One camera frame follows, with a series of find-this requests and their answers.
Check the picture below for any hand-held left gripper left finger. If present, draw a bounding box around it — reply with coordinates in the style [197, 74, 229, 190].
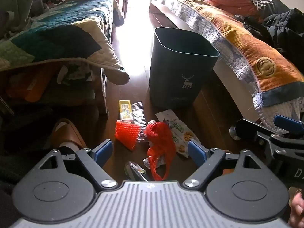
[38, 140, 118, 190]

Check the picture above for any white green printed bag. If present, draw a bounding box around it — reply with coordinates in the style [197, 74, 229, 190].
[57, 60, 93, 86]

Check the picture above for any white cookie snack wrapper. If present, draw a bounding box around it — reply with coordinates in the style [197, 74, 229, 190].
[155, 109, 201, 158]

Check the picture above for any dark foil wrapper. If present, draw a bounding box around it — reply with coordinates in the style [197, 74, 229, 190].
[124, 161, 149, 181]

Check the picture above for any orange flat object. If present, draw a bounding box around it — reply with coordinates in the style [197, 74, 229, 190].
[6, 64, 56, 102]

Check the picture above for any red plastic bag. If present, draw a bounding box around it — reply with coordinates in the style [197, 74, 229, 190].
[143, 122, 177, 181]

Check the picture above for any dark green deer-print bin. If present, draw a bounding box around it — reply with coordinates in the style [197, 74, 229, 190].
[149, 27, 220, 108]

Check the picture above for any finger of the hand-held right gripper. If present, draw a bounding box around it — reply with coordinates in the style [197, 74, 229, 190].
[229, 118, 273, 148]
[274, 114, 304, 133]

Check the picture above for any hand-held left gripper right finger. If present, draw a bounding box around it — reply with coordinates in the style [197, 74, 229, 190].
[183, 139, 265, 190]

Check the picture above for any black jacket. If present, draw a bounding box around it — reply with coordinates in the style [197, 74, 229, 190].
[242, 8, 304, 60]

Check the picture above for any clear ribbed plastic tray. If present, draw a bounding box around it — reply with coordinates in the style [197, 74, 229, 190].
[131, 101, 149, 143]

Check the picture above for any teal zigzag quilt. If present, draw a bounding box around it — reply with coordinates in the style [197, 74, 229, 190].
[0, 0, 130, 86]

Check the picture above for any orange foam fruit net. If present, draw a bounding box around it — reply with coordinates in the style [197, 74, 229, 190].
[115, 120, 141, 150]

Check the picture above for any pink striped blanket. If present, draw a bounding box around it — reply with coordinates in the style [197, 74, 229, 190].
[202, 0, 264, 17]

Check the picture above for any person's right hand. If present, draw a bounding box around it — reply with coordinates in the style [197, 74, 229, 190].
[288, 190, 304, 228]

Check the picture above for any orange patchwork quilt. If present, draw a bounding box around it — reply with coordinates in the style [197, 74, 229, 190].
[151, 0, 304, 126]

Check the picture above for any tan slipper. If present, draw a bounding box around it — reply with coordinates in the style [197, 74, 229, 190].
[51, 118, 88, 151]

